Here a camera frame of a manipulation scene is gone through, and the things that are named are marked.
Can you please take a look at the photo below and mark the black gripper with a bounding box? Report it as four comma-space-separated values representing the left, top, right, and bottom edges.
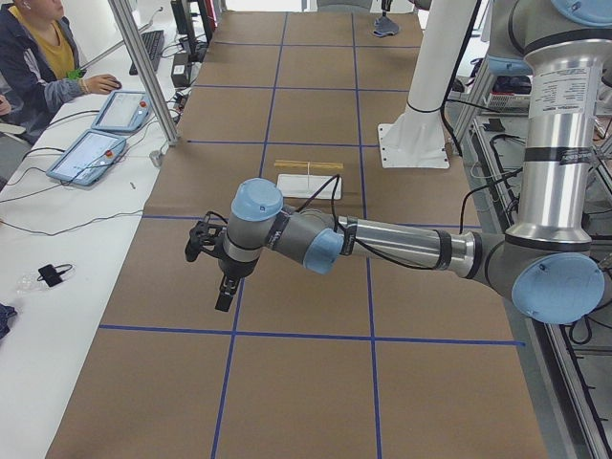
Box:
185, 212, 238, 312

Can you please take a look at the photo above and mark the grey towel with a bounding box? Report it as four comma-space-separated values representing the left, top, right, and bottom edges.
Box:
373, 16, 400, 37

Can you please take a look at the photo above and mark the white rack base with stand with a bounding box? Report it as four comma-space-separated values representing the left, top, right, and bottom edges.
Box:
276, 174, 342, 200

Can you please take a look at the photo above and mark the outer wooden rack rod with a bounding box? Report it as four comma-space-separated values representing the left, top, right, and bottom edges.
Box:
273, 159, 344, 170

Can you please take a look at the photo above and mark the small metal cylinder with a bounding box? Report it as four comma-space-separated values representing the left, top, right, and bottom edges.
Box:
149, 150, 164, 167

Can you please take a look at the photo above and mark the near blue teach pendant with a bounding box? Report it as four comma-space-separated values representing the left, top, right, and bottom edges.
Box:
46, 129, 126, 186

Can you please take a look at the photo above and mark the blue teach pendant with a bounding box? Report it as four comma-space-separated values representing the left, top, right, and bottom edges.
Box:
46, 129, 126, 186
91, 90, 150, 133

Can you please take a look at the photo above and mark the clear plastic bag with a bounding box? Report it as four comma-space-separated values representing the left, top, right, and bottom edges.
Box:
15, 272, 49, 295

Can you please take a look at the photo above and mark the far blue teach pendant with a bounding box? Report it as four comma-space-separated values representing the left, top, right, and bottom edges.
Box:
91, 90, 150, 133

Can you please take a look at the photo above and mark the dark blue cloth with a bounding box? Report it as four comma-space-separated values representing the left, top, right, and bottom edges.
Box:
0, 303, 17, 339

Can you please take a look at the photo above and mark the black power adapter box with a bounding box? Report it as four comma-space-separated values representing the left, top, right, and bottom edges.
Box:
171, 52, 192, 88

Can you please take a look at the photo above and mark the black keyboard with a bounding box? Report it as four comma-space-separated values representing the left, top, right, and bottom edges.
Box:
141, 30, 165, 71

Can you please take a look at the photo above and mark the seated person in jacket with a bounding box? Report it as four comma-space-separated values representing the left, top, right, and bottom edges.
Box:
1, 1, 118, 144

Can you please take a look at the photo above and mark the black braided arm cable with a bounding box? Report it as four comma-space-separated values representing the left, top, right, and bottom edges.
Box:
296, 173, 434, 270

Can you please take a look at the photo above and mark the small black device with cable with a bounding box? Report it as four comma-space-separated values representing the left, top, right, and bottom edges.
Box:
37, 263, 74, 287

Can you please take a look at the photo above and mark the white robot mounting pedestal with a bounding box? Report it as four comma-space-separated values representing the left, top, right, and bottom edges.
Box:
378, 0, 480, 169

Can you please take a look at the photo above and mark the aluminium frame post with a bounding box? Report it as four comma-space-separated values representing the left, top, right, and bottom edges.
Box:
108, 0, 179, 146

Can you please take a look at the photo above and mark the aluminium side frame rail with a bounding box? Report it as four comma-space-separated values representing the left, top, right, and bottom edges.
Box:
466, 61, 612, 459

